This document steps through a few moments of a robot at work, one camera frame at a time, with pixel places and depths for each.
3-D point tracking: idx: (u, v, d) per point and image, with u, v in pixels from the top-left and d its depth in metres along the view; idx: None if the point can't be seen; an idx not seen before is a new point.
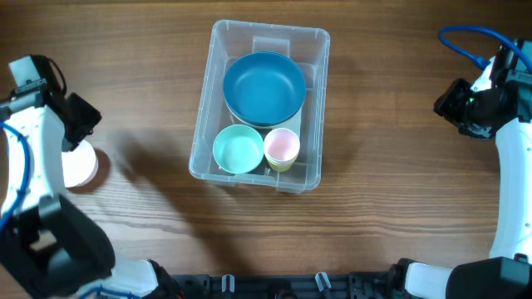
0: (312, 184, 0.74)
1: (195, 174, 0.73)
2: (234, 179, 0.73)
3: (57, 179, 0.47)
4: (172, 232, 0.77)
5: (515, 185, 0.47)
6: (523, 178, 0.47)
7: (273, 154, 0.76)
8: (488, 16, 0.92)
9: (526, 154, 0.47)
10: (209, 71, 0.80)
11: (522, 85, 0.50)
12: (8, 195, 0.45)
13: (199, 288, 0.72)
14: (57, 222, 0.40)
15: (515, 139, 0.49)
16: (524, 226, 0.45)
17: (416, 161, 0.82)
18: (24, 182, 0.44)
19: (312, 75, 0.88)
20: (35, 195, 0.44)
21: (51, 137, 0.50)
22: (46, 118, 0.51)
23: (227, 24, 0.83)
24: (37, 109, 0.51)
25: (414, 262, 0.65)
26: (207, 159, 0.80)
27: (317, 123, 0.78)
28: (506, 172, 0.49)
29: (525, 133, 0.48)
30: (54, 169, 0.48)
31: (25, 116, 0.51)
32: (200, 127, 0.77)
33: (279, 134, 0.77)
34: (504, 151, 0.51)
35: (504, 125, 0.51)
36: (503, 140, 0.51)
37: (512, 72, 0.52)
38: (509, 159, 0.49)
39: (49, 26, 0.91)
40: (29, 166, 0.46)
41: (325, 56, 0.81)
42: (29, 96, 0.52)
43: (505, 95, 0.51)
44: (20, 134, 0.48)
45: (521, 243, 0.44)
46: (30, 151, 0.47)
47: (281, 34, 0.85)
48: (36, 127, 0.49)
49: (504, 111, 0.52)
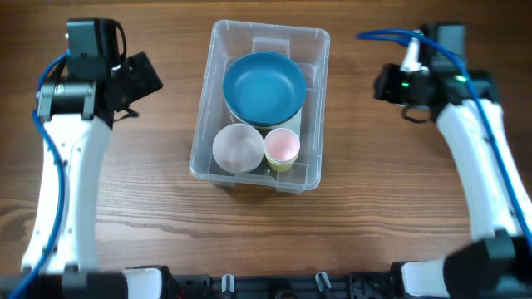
0: (312, 183, 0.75)
1: (195, 174, 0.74)
2: (234, 179, 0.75)
3: (86, 217, 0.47)
4: (172, 233, 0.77)
5: (470, 166, 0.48)
6: (474, 155, 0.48)
7: (273, 153, 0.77)
8: (487, 16, 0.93)
9: (469, 134, 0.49)
10: (209, 71, 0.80)
11: (447, 76, 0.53)
12: (35, 242, 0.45)
13: (199, 289, 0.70)
14: (77, 293, 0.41)
15: (457, 124, 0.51)
16: (493, 200, 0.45)
17: (416, 161, 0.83)
18: (51, 241, 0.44)
19: (312, 76, 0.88)
20: (63, 259, 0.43)
21: (92, 152, 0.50)
22: (86, 138, 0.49)
23: (227, 25, 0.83)
24: (88, 120, 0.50)
25: (405, 264, 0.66)
26: (207, 159, 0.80)
27: (317, 124, 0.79)
28: (460, 156, 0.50)
29: (463, 117, 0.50)
30: (85, 217, 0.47)
31: (67, 130, 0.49)
32: (201, 126, 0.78)
33: (284, 129, 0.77)
34: (450, 140, 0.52)
35: (439, 112, 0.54)
36: (446, 129, 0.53)
37: (433, 61, 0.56)
38: (460, 143, 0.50)
39: (48, 27, 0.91)
40: (61, 213, 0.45)
41: (325, 56, 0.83)
42: (84, 80, 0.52)
43: (433, 87, 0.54)
44: (58, 159, 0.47)
45: (495, 218, 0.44)
46: (66, 181, 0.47)
47: (281, 34, 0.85)
48: (77, 152, 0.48)
49: (435, 100, 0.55)
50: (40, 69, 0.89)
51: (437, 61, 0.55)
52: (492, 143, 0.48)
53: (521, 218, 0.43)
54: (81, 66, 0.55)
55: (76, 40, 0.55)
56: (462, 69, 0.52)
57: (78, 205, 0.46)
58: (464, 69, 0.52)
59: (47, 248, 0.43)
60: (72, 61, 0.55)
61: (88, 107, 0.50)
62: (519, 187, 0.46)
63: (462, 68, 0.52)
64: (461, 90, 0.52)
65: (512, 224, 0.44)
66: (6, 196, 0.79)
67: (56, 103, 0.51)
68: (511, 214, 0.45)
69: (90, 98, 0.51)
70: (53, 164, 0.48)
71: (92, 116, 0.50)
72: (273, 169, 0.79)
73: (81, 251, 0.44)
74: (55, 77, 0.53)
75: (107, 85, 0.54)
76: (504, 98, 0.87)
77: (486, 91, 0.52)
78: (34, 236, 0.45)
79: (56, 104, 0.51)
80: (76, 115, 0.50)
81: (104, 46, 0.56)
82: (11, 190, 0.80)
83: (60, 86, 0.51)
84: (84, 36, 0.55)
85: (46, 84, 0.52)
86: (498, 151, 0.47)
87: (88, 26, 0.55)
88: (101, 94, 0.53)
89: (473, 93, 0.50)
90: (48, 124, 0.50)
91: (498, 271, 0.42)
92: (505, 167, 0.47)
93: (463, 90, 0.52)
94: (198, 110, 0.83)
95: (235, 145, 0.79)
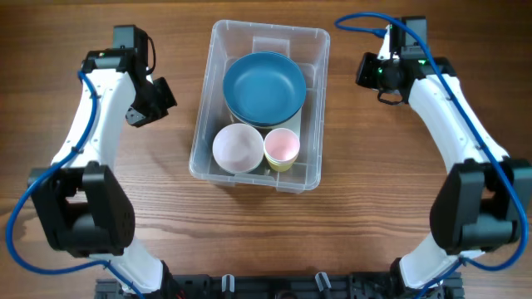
0: (312, 184, 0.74)
1: (195, 174, 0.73)
2: (235, 179, 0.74)
3: (109, 144, 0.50)
4: (172, 233, 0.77)
5: (440, 121, 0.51)
6: (440, 110, 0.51)
7: (274, 154, 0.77)
8: (487, 17, 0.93)
9: (433, 96, 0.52)
10: (209, 71, 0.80)
11: (412, 63, 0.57)
12: (64, 147, 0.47)
13: (199, 289, 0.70)
14: (97, 190, 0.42)
15: (422, 92, 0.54)
16: (460, 139, 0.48)
17: (416, 161, 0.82)
18: (81, 141, 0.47)
19: (312, 76, 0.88)
20: (86, 158, 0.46)
21: (121, 93, 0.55)
22: (120, 81, 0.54)
23: (227, 25, 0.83)
24: (118, 72, 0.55)
25: (402, 258, 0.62)
26: (207, 159, 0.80)
27: (317, 123, 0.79)
28: (431, 121, 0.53)
29: (426, 85, 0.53)
30: (109, 134, 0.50)
31: (103, 75, 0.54)
32: (201, 126, 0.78)
33: (283, 129, 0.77)
34: (424, 113, 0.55)
35: (411, 92, 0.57)
36: (418, 103, 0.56)
37: (403, 49, 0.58)
38: (430, 109, 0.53)
39: (48, 26, 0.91)
40: (89, 131, 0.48)
41: (325, 56, 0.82)
42: (119, 54, 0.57)
43: (402, 73, 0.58)
44: (94, 92, 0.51)
45: (464, 152, 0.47)
46: (98, 107, 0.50)
47: (281, 34, 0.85)
48: (110, 90, 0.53)
49: (403, 85, 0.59)
50: (40, 68, 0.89)
51: (407, 49, 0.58)
52: (453, 100, 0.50)
53: (486, 149, 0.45)
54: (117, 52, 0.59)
55: (118, 37, 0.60)
56: (429, 55, 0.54)
57: (106, 129, 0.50)
58: (431, 55, 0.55)
59: (76, 147, 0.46)
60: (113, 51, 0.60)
61: (122, 64, 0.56)
62: (481, 128, 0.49)
63: (427, 52, 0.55)
64: (426, 71, 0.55)
65: (480, 156, 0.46)
66: (5, 196, 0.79)
67: (96, 66, 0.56)
68: (477, 147, 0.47)
69: (123, 68, 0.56)
70: (90, 98, 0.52)
71: (125, 70, 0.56)
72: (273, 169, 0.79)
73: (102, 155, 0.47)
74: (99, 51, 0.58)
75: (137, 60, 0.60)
76: (504, 98, 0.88)
77: (445, 71, 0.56)
78: (64, 144, 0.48)
79: (96, 66, 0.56)
80: (110, 69, 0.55)
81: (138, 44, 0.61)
82: (11, 190, 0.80)
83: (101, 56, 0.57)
84: (125, 34, 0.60)
85: (90, 55, 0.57)
86: (460, 105, 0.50)
87: (130, 31, 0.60)
88: (132, 64, 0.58)
89: (435, 68, 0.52)
90: (88, 74, 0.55)
91: (475, 200, 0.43)
92: (469, 115, 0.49)
93: (428, 71, 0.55)
94: (199, 110, 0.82)
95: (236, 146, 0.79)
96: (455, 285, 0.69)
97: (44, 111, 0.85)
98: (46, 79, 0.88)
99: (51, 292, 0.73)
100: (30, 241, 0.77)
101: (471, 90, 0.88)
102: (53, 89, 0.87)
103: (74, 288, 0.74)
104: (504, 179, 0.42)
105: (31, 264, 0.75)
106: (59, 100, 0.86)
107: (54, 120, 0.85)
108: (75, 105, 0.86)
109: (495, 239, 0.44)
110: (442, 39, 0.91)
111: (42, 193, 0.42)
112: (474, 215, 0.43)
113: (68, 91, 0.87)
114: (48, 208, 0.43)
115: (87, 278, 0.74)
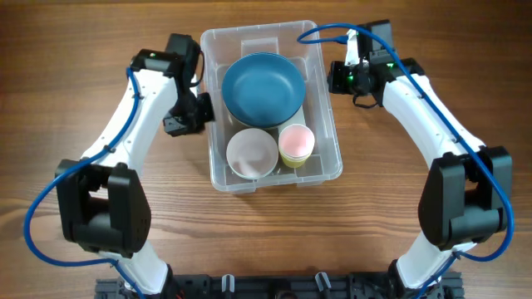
0: (336, 174, 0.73)
1: (220, 188, 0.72)
2: (259, 183, 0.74)
3: (140, 147, 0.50)
4: (173, 233, 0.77)
5: (415, 122, 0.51)
6: (414, 110, 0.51)
7: (289, 149, 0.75)
8: (487, 16, 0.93)
9: (405, 97, 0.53)
10: (207, 83, 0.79)
11: (382, 67, 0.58)
12: (96, 144, 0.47)
13: (199, 289, 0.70)
14: (120, 192, 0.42)
15: (396, 95, 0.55)
16: (436, 134, 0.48)
17: (416, 161, 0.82)
18: (115, 140, 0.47)
19: (304, 69, 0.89)
20: (116, 159, 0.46)
21: (163, 99, 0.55)
22: (166, 86, 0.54)
23: (214, 34, 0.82)
24: (165, 77, 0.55)
25: (399, 260, 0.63)
26: (222, 169, 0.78)
27: (326, 113, 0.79)
28: (407, 123, 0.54)
29: (397, 88, 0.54)
30: (143, 138, 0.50)
31: (150, 78, 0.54)
32: (212, 139, 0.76)
33: (299, 124, 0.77)
34: (398, 115, 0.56)
35: (384, 94, 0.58)
36: (392, 105, 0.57)
37: (371, 54, 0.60)
38: (406, 111, 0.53)
39: (48, 26, 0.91)
40: (125, 131, 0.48)
41: (317, 46, 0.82)
42: (169, 59, 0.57)
43: (373, 77, 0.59)
44: (138, 93, 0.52)
45: (441, 147, 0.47)
46: (138, 109, 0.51)
47: (269, 32, 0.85)
48: (154, 94, 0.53)
49: (376, 88, 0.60)
50: (39, 68, 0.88)
51: (375, 53, 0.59)
52: (425, 97, 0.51)
53: (462, 141, 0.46)
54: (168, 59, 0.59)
55: (174, 43, 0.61)
56: (395, 57, 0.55)
57: (140, 132, 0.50)
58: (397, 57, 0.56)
59: (109, 145, 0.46)
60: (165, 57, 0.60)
61: (171, 69, 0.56)
62: (455, 121, 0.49)
63: (394, 55, 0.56)
64: (395, 75, 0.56)
65: (456, 149, 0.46)
66: (5, 196, 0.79)
67: (145, 66, 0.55)
68: (453, 140, 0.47)
69: (169, 75, 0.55)
70: (133, 97, 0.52)
71: (171, 75, 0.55)
72: (285, 167, 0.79)
73: (133, 161, 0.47)
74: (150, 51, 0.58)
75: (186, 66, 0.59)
76: (504, 98, 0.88)
77: (413, 71, 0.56)
78: (98, 140, 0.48)
79: (146, 66, 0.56)
80: (159, 73, 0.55)
81: (190, 55, 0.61)
82: (10, 190, 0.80)
83: (153, 56, 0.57)
84: (183, 42, 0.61)
85: (143, 52, 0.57)
86: (431, 101, 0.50)
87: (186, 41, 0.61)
88: (181, 71, 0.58)
89: (403, 69, 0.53)
90: (136, 72, 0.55)
91: (460, 192, 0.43)
92: (440, 110, 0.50)
93: (396, 73, 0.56)
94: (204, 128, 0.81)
95: (249, 147, 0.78)
96: (455, 285, 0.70)
97: (44, 111, 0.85)
98: (46, 78, 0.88)
99: (51, 292, 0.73)
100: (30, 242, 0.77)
101: (471, 89, 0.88)
102: (53, 89, 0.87)
103: (74, 288, 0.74)
104: (483, 168, 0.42)
105: (32, 264, 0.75)
106: (59, 100, 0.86)
107: (54, 120, 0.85)
108: (74, 105, 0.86)
109: (484, 228, 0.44)
110: (442, 38, 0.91)
111: (67, 184, 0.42)
112: (461, 208, 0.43)
113: (67, 91, 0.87)
114: (68, 201, 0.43)
115: (87, 278, 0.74)
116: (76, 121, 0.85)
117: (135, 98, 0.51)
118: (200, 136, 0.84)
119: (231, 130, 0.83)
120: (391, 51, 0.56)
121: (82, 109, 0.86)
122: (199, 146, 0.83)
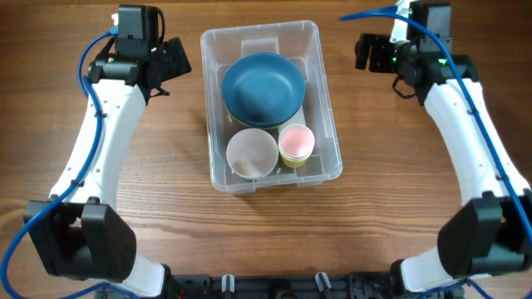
0: (336, 174, 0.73)
1: (220, 188, 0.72)
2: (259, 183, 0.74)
3: (111, 169, 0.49)
4: (172, 233, 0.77)
5: (457, 140, 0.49)
6: (460, 130, 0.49)
7: (289, 149, 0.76)
8: (486, 17, 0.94)
9: (453, 108, 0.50)
10: (207, 83, 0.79)
11: (431, 61, 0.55)
12: (65, 177, 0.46)
13: (199, 289, 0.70)
14: (95, 231, 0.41)
15: (440, 101, 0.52)
16: (480, 165, 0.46)
17: (416, 161, 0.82)
18: (81, 174, 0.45)
19: (304, 69, 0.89)
20: (86, 192, 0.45)
21: (129, 112, 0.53)
22: (130, 97, 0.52)
23: (214, 34, 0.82)
24: (126, 85, 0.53)
25: (404, 261, 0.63)
26: (222, 169, 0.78)
27: (326, 113, 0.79)
28: (449, 136, 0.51)
29: (445, 93, 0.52)
30: (112, 162, 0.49)
31: (111, 90, 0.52)
32: (212, 139, 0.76)
33: (299, 124, 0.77)
34: (437, 118, 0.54)
35: (427, 95, 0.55)
36: (434, 109, 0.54)
37: (422, 41, 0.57)
38: (449, 125, 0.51)
39: (48, 26, 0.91)
40: (91, 159, 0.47)
41: (317, 45, 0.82)
42: (130, 60, 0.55)
43: (420, 71, 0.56)
44: (100, 111, 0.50)
45: (482, 182, 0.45)
46: (103, 131, 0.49)
47: (269, 32, 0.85)
48: (117, 108, 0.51)
49: (421, 84, 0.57)
50: (40, 68, 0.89)
51: (426, 41, 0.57)
52: (475, 115, 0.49)
53: (507, 180, 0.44)
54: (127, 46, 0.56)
55: (125, 22, 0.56)
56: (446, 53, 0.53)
57: (109, 157, 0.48)
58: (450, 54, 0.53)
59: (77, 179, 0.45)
60: (120, 41, 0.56)
61: (132, 75, 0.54)
62: (503, 154, 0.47)
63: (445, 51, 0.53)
64: (445, 74, 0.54)
65: (499, 188, 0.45)
66: (5, 196, 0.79)
67: (105, 74, 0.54)
68: (497, 178, 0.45)
69: (131, 81, 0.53)
70: (95, 116, 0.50)
71: (135, 82, 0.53)
72: (285, 168, 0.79)
73: (103, 190, 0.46)
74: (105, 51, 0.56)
75: (150, 65, 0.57)
76: (504, 98, 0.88)
77: (466, 73, 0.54)
78: (65, 172, 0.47)
79: (105, 73, 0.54)
80: (120, 80, 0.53)
81: (146, 29, 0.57)
82: (10, 190, 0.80)
83: (110, 61, 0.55)
84: (133, 17, 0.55)
85: (98, 58, 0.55)
86: (481, 121, 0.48)
87: (135, 12, 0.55)
88: (145, 71, 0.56)
89: (455, 72, 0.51)
90: (95, 85, 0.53)
91: (490, 237, 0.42)
92: (490, 137, 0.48)
93: (446, 72, 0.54)
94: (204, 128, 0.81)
95: (250, 146, 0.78)
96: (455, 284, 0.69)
97: (44, 111, 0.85)
98: (46, 78, 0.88)
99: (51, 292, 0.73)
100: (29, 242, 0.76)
101: None
102: (53, 89, 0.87)
103: (74, 287, 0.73)
104: (524, 217, 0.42)
105: (32, 264, 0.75)
106: (59, 100, 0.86)
107: (54, 120, 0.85)
108: (75, 105, 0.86)
109: (503, 267, 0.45)
110: None
111: (39, 227, 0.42)
112: (486, 248, 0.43)
113: (68, 91, 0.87)
114: (44, 242, 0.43)
115: None
116: (76, 120, 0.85)
117: (98, 118, 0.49)
118: (200, 136, 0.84)
119: (230, 129, 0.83)
120: (441, 46, 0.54)
121: (82, 109, 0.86)
122: (199, 146, 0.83)
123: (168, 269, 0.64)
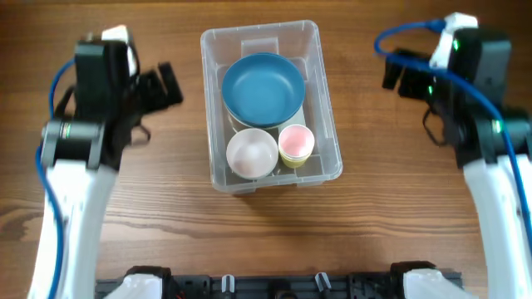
0: (336, 174, 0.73)
1: (220, 188, 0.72)
2: (258, 183, 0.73)
3: (85, 277, 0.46)
4: (173, 233, 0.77)
5: (499, 247, 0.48)
6: (505, 230, 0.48)
7: (289, 149, 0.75)
8: (486, 17, 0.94)
9: (501, 202, 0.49)
10: (208, 83, 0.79)
11: (480, 121, 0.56)
12: None
13: (199, 289, 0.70)
14: None
15: (490, 187, 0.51)
16: (519, 290, 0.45)
17: (416, 161, 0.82)
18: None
19: (304, 69, 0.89)
20: None
21: (96, 196, 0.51)
22: (91, 190, 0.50)
23: (214, 34, 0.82)
24: (89, 170, 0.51)
25: (409, 272, 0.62)
26: (222, 169, 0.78)
27: (326, 113, 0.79)
28: (486, 223, 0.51)
29: (498, 182, 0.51)
30: (84, 267, 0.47)
31: (71, 185, 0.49)
32: (213, 139, 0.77)
33: (301, 125, 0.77)
34: (476, 196, 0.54)
35: (469, 164, 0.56)
36: (478, 190, 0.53)
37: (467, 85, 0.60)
38: (492, 221, 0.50)
39: (48, 26, 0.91)
40: (57, 280, 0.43)
41: (318, 45, 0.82)
42: (91, 123, 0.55)
43: (466, 132, 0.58)
44: (59, 217, 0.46)
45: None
46: (63, 242, 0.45)
47: (269, 32, 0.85)
48: (81, 208, 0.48)
49: (468, 146, 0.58)
50: (39, 68, 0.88)
51: (469, 97, 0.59)
52: (526, 217, 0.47)
53: None
54: (84, 120, 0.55)
55: (84, 59, 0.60)
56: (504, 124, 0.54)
57: (76, 270, 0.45)
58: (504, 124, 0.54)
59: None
60: (79, 114, 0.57)
61: (96, 160, 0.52)
62: None
63: (495, 113, 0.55)
64: (496, 139, 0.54)
65: None
66: (5, 196, 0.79)
67: (60, 152, 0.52)
68: None
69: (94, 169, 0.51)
70: (54, 222, 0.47)
71: (96, 167, 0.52)
72: (285, 168, 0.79)
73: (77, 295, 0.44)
74: (66, 115, 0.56)
75: (111, 131, 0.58)
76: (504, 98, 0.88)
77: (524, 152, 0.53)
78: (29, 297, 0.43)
79: (61, 148, 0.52)
80: (80, 165, 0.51)
81: (113, 71, 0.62)
82: (10, 190, 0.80)
83: (66, 127, 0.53)
84: (91, 55, 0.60)
85: (53, 123, 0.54)
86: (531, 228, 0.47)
87: (89, 123, 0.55)
88: (108, 141, 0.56)
89: (513, 156, 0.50)
90: (51, 170, 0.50)
91: None
92: None
93: (500, 154, 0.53)
94: (205, 128, 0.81)
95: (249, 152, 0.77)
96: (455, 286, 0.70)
97: (44, 111, 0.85)
98: (45, 79, 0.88)
99: None
100: (30, 242, 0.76)
101: None
102: (53, 89, 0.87)
103: None
104: None
105: (32, 264, 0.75)
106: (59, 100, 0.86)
107: None
108: None
109: None
110: None
111: None
112: None
113: None
114: None
115: None
116: None
117: (58, 226, 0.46)
118: (200, 136, 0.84)
119: (231, 129, 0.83)
120: (495, 111, 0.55)
121: None
122: (199, 146, 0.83)
123: (165, 269, 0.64)
